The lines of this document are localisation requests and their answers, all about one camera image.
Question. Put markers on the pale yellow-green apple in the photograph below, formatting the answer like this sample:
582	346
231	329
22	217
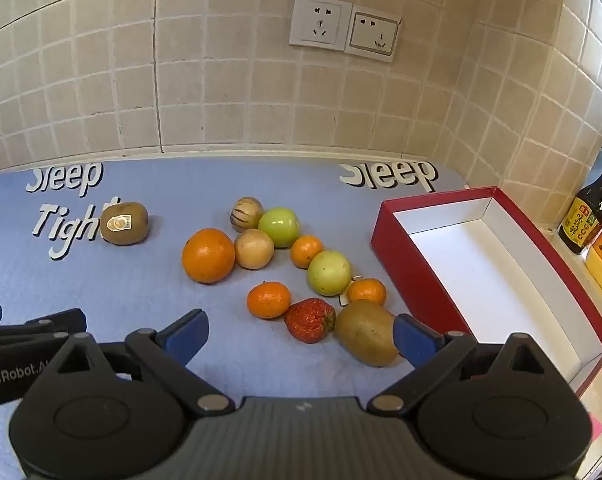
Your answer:
329	273

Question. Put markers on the bright green apple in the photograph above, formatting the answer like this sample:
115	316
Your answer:
280	227

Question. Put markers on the bread roll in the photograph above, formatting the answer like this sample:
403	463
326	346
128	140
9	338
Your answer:
254	250

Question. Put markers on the grey mat with lettering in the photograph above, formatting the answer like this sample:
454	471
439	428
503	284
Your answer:
131	285

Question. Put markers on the striped pepino melon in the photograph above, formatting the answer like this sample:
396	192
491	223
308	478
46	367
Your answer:
246	214

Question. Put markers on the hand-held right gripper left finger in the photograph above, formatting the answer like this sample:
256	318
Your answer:
187	336

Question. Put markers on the dark soy sauce bottle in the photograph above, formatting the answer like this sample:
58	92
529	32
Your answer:
583	220

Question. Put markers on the white wall socket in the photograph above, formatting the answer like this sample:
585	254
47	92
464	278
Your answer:
320	22
373	35

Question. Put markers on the red strawberry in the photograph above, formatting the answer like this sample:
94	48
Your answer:
309	321

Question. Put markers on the red cardboard box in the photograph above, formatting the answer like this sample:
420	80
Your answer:
481	270

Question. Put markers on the large orange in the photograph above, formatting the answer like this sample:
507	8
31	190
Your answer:
208	256

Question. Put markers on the small mandarin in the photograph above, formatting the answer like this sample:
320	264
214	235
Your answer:
306	252
268	300
366	292

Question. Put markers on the brown kiwi with sticker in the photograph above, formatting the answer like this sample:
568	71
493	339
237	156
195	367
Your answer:
126	224

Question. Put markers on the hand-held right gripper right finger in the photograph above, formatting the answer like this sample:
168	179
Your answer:
415	340

